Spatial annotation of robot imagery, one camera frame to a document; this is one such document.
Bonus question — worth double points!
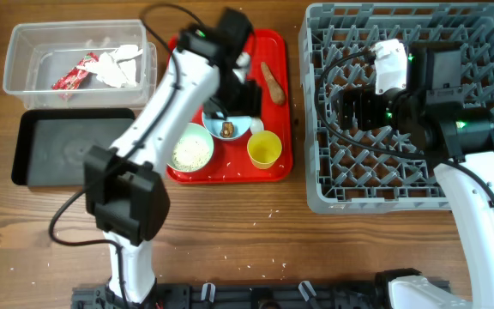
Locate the brown sweet potato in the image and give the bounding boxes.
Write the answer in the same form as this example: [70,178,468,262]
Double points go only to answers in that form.
[260,62,286,106]

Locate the grey dishwasher rack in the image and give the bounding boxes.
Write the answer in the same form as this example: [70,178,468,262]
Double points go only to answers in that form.
[298,3,494,215]

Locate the clear plastic bin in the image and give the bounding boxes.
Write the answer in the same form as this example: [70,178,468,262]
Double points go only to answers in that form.
[3,20,157,110]

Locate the green bowl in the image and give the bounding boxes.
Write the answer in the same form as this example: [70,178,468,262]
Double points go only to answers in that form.
[168,123,214,173]

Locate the black plastic tray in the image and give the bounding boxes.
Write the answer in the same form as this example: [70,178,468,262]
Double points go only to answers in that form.
[11,108,136,187]

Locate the red snack wrapper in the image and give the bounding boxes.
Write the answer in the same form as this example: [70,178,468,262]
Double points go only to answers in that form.
[51,52,99,90]

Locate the brown food scrap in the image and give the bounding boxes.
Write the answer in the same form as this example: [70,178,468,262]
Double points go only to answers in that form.
[220,122,235,139]

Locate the white rice pile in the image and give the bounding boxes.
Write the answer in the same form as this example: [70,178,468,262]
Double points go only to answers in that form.
[171,136,213,173]

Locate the white napkin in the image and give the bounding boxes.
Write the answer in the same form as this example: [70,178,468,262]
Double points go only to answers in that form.
[85,45,143,88]

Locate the white plastic spoon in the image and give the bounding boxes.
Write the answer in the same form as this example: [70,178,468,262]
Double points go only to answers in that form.
[250,118,264,134]

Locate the light blue bowl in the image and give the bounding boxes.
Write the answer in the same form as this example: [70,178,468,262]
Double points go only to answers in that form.
[202,113,252,141]

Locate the yellow plastic cup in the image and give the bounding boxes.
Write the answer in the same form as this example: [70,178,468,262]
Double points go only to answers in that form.
[247,130,283,169]

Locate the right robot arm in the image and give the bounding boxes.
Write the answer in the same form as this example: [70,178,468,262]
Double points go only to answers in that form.
[336,39,494,308]

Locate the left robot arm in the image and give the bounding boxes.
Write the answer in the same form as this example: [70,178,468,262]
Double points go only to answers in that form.
[84,9,262,308]

